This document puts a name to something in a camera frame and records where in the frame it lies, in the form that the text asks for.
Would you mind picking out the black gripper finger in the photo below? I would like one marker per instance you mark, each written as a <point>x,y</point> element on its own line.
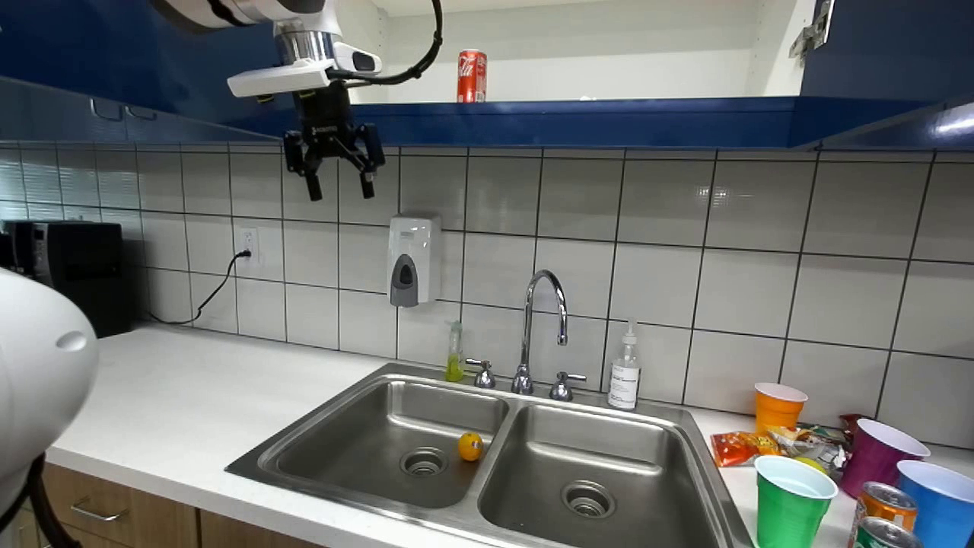
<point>294,153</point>
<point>373,153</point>

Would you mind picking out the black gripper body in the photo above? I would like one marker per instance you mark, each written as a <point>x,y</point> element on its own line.
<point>328,112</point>

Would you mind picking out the red soda can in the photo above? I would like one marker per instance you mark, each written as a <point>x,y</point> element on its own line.
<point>474,77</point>

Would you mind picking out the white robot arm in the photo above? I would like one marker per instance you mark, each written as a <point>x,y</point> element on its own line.
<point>33,384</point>

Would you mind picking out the blue cabinet door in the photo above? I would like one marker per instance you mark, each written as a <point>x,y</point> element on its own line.
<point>102,47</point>
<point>894,47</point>

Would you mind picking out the stainless steel double sink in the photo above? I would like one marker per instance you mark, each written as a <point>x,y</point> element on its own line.
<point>598,446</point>

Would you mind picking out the wooden base cabinet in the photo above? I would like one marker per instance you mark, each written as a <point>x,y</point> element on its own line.
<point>132,519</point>

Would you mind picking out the metal cabinet hinge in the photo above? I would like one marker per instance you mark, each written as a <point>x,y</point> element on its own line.
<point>814,30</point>

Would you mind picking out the orange soda can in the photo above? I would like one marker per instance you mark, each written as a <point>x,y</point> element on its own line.
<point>886,505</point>

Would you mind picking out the green dish soap bottle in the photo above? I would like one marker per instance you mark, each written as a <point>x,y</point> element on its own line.
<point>454,361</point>

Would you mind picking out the chrome gooseneck faucet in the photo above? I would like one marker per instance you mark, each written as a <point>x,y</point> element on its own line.
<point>528,335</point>

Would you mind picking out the black countertop appliance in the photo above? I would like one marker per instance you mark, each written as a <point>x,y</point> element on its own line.
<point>70,276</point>

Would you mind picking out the yellow toy fruit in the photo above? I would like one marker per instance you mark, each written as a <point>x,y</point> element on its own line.
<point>470,448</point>

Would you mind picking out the clear pump bottle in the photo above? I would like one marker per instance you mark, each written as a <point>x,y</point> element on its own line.
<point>626,383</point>

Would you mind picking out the orange snack bag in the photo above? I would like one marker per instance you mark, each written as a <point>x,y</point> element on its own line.
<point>736,448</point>

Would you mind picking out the orange plastic cup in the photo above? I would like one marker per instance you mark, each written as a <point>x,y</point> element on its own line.
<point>780,410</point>

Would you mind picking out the shiny snack wrapper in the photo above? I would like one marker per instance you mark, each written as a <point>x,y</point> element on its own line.
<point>808,444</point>

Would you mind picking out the green plastic cup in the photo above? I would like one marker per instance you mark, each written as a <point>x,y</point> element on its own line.
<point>791,506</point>

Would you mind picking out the purple plastic cup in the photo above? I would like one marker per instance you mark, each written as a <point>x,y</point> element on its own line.
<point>878,451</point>

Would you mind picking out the blue plastic cup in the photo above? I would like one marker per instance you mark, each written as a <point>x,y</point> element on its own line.
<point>945,506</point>

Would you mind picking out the white wall outlet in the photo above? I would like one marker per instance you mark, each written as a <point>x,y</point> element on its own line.
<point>245,243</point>

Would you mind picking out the white wall soap dispenser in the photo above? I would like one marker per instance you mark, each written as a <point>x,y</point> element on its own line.
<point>411,260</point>

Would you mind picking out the closed blue wall cabinet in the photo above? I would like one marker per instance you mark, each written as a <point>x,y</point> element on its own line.
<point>122,119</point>

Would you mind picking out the blue wall cabinet white interior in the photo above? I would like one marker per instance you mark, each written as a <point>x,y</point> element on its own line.
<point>609,124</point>

